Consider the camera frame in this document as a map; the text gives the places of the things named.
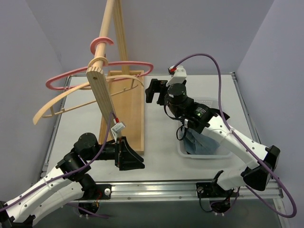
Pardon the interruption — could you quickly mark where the white perforated plastic basket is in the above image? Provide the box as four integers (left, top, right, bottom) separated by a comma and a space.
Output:
177, 97, 232, 160

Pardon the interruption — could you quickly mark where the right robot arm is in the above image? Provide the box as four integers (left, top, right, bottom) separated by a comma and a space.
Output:
145, 79, 280, 196

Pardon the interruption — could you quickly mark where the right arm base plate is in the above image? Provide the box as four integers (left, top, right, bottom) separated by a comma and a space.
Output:
196, 182, 240, 216

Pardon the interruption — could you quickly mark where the pink plastic hanger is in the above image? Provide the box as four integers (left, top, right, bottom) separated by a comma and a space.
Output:
46, 37, 154, 91

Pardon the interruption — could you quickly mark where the beige plastic hanger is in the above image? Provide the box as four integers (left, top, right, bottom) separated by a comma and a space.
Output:
33, 67, 149, 125

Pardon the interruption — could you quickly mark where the aluminium rail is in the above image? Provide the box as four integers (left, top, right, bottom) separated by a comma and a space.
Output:
95, 178, 283, 205
231, 72, 281, 181

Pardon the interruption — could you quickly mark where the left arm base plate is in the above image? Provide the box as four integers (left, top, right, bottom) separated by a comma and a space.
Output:
78, 184, 112, 213

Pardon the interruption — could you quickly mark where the aluminium right side rail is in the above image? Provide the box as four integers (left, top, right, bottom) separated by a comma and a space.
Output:
231, 72, 281, 181

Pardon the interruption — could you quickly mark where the light blue denim shirt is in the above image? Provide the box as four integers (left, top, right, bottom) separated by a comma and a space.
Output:
183, 129, 219, 155

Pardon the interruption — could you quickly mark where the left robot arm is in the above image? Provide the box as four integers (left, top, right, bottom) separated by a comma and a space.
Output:
0, 133, 145, 228

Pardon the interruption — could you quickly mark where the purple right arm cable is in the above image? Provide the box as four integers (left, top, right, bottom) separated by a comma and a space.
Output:
174, 53, 297, 219

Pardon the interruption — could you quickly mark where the wooden clothes rack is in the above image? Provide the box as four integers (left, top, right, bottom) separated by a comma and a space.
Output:
86, 0, 144, 155

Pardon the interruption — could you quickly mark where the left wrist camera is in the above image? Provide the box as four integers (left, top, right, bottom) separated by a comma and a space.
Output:
111, 117, 126, 142

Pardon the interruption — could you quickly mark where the aluminium front rail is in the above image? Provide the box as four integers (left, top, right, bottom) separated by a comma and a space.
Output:
95, 178, 283, 205

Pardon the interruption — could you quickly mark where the black skirt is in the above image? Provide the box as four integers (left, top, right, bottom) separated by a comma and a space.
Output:
210, 108, 230, 120

